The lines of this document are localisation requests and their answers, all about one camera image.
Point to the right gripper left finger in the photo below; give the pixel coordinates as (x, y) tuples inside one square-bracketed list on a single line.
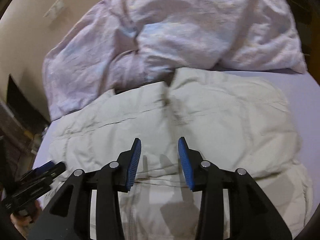
[(67, 215)]

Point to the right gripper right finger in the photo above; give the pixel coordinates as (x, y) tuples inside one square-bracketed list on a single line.
[(233, 206)]

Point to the cream puffer down jacket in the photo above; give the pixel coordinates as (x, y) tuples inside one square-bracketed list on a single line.
[(200, 129)]

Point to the person's left hand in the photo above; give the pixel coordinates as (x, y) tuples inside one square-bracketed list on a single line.
[(22, 223)]

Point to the black television screen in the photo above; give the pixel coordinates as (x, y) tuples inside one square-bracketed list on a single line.
[(29, 117)]

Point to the pink floral crumpled quilt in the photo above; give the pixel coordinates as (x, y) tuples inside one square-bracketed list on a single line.
[(124, 44)]

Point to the white wall socket panel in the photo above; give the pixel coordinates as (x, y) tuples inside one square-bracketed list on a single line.
[(55, 10)]

